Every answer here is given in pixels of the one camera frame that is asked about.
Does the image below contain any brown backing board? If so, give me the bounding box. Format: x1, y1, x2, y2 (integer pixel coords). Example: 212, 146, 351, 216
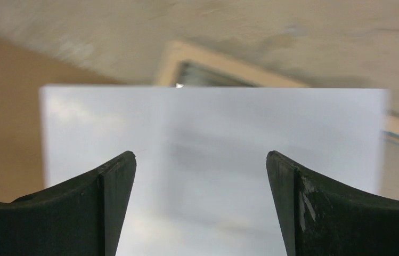
0, 39, 115, 202

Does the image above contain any hot air balloon photo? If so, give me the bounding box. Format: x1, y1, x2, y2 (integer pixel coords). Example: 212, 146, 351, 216
40, 86, 389, 255

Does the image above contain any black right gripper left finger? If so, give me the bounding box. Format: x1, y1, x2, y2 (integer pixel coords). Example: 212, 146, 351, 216
0, 151, 136, 255

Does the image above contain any blue wooden picture frame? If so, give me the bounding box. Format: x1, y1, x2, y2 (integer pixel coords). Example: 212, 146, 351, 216
154, 40, 399, 144

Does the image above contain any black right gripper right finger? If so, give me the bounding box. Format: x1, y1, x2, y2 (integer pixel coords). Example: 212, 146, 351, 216
266, 151, 399, 256

